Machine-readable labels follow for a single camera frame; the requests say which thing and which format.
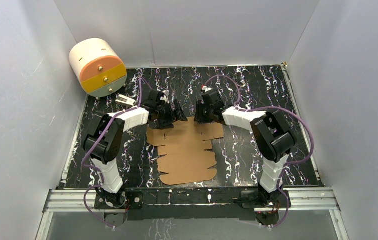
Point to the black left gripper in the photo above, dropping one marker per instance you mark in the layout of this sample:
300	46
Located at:
170	112

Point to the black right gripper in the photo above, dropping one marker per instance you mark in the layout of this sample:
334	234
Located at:
198	117

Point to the brown cardboard box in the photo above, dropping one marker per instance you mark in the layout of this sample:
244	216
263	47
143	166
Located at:
185	151

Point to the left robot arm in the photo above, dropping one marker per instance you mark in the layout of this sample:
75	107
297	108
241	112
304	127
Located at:
103	141

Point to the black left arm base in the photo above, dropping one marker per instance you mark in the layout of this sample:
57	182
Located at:
125	200

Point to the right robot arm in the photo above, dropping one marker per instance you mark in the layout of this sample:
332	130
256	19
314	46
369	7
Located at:
273	136

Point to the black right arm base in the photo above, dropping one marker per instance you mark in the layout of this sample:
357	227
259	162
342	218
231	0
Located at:
270	208

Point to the white stapler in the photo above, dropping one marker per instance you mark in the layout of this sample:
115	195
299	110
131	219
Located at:
125	101

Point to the round pastel drawer cabinet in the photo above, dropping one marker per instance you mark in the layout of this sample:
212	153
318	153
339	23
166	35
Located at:
99	70

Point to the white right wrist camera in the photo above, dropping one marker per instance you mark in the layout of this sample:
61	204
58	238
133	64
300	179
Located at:
205	89

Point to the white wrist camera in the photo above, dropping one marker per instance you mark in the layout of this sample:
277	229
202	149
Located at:
165	96
205	89

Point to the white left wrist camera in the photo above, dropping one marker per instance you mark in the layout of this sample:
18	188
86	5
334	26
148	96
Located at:
165	96

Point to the aluminium front rail frame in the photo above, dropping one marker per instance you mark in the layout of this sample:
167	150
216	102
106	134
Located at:
201	202

